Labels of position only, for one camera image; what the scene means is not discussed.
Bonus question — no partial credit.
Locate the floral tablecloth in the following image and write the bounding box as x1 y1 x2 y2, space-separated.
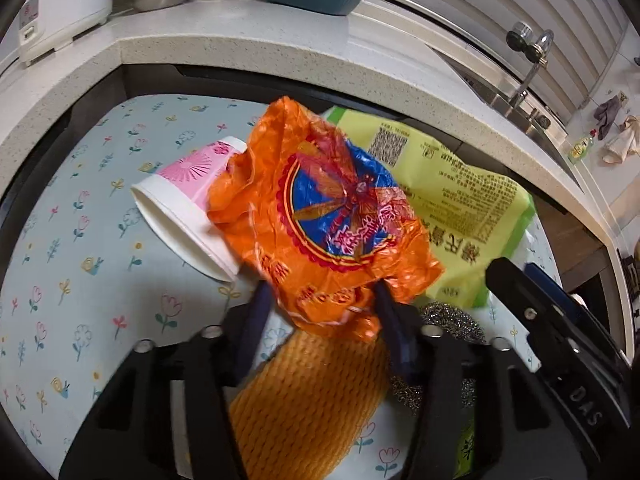
0 94 566 480

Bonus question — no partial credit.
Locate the orange foam net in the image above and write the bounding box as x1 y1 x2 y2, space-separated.
228 330 391 480

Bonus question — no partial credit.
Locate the green printed packet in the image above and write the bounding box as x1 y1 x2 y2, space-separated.
320 105 536 310

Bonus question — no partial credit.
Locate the stainless steel sink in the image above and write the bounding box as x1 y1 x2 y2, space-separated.
462 70 571 143

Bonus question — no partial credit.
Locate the green dish soap bottle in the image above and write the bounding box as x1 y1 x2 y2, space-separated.
569 132 596 163

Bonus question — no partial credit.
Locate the pink paper cup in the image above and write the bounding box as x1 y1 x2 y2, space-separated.
131 136 248 282

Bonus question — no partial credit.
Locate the chrome kitchen faucet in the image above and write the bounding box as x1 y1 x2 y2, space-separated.
506 21 556 111

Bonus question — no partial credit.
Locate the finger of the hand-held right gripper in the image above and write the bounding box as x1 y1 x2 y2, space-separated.
522 262 589 312
486 257 569 342

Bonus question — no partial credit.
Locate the small green wrapper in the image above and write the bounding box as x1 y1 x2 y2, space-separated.
452 420 476 478

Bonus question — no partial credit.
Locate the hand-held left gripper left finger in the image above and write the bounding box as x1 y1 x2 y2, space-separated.
59 282 273 480

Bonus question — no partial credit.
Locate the steel wool scourer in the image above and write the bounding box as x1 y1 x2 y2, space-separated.
390 301 488 413

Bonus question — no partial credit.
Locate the beige hanging cloth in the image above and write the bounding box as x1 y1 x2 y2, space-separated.
602 115 640 165

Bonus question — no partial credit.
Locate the white floral rice cooker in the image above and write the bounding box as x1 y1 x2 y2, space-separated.
17 0 117 66

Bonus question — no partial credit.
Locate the purple hanging cloth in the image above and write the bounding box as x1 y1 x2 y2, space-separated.
594 95 623 140

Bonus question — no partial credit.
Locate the orange plastic bag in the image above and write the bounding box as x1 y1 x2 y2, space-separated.
206 96 446 343

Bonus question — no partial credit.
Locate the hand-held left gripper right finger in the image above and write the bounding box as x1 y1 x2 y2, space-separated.
372 280 591 480

